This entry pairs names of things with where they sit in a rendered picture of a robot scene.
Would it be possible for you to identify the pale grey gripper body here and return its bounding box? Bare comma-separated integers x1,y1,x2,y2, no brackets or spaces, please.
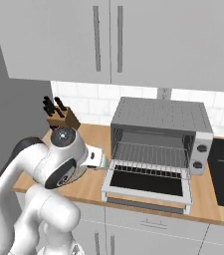
93,155,111,171

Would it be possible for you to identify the toaster oven glass door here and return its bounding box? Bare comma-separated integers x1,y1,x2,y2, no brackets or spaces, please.
101,158,193,215

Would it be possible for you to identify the silver toaster oven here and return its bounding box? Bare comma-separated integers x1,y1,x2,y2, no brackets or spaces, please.
101,96,215,215

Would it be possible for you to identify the grey base cupboard door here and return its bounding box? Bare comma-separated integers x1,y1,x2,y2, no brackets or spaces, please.
71,219,108,255
105,225,208,255
198,223,224,255

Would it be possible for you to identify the grey drawer front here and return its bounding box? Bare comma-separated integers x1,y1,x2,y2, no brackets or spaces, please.
73,200,107,225
104,205,211,241

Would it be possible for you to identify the wooden knife block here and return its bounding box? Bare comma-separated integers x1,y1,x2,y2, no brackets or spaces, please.
46,106,82,130

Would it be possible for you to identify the dark grey tall cabinet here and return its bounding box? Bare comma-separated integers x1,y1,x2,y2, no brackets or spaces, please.
0,0,54,201

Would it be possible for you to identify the toaster oven wire rack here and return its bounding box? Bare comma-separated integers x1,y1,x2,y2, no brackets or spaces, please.
112,141,189,169

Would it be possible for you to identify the grey drawer handle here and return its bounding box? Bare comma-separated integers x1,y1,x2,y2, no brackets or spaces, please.
139,219,168,230

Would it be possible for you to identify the grey wall socket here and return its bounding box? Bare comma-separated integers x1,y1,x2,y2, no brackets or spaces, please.
157,88,173,101

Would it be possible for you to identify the grey wall cupboard handle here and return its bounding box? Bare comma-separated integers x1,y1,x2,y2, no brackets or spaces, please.
116,5,124,74
93,5,103,73

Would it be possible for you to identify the grey wall cupboard door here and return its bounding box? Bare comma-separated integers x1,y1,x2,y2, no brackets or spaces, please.
0,0,112,85
110,0,224,94

